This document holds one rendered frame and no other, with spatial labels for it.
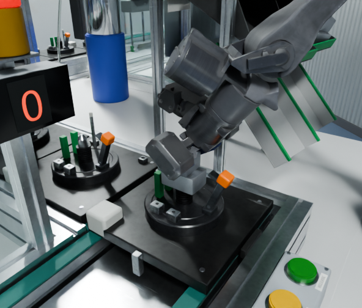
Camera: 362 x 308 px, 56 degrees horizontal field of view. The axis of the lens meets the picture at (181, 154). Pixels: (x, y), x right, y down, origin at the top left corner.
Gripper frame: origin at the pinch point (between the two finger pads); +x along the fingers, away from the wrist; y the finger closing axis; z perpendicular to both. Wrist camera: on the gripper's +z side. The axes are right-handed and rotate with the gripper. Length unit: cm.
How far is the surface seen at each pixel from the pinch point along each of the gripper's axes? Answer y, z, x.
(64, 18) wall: -225, 233, 209
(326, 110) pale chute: -47.5, -12.4, -4.0
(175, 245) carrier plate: 8.1, -10.5, 5.8
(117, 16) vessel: -62, 64, 36
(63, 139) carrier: 1.5, 19.5, 21.5
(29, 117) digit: 19.5, 13.6, -3.0
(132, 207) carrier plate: 4.6, -1.1, 13.3
